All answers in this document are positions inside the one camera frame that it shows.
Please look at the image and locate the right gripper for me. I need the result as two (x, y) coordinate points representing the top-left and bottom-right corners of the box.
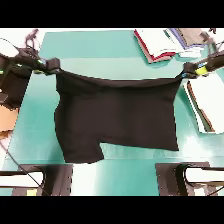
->
(181, 61), (200, 80)

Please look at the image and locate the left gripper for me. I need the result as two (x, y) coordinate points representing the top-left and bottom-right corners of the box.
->
(45, 57), (62, 76)

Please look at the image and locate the black T-shirt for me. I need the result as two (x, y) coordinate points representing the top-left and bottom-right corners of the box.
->
(53, 68), (184, 165)

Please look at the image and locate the grey-brown garment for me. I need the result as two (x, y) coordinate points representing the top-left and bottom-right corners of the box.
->
(177, 28), (212, 48)

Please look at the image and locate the red garment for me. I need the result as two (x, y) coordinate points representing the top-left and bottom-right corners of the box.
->
(133, 29), (177, 63)

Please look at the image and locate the white garment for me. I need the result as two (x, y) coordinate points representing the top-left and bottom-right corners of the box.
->
(182, 71), (224, 135)
(135, 28), (185, 56)

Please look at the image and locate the purple garment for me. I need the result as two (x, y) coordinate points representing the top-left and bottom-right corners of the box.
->
(168, 28), (188, 49)

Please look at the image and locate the black cable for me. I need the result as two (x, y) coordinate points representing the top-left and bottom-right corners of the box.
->
(0, 141), (47, 197)

